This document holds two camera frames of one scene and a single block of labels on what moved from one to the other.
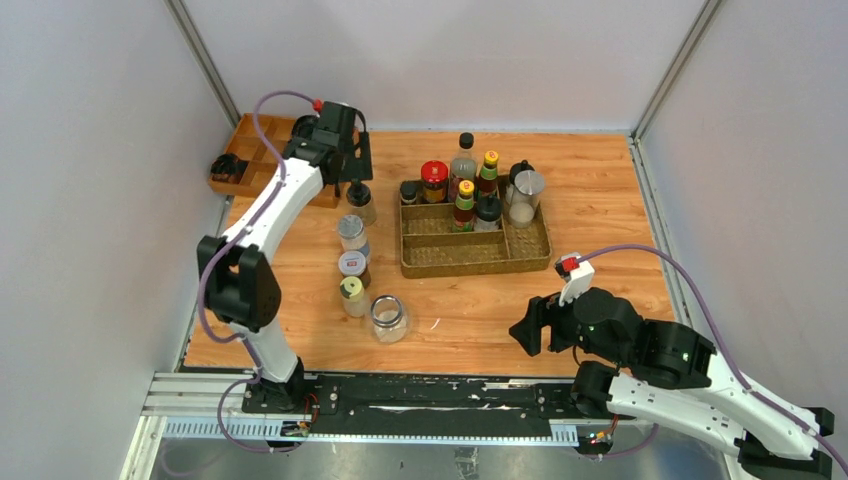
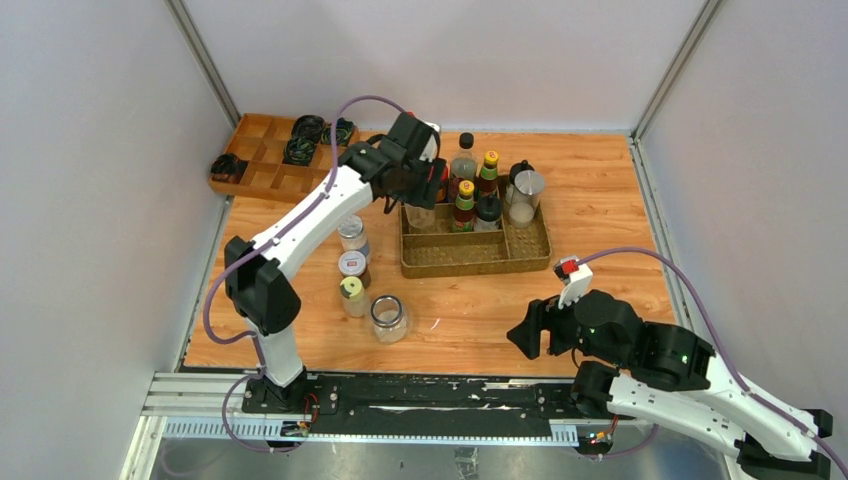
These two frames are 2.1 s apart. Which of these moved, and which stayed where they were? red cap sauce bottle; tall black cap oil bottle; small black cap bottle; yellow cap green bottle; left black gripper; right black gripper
Moved: small black cap bottle; left black gripper
Stayed: yellow cap green bottle; red cap sauce bottle; tall black cap oil bottle; right black gripper
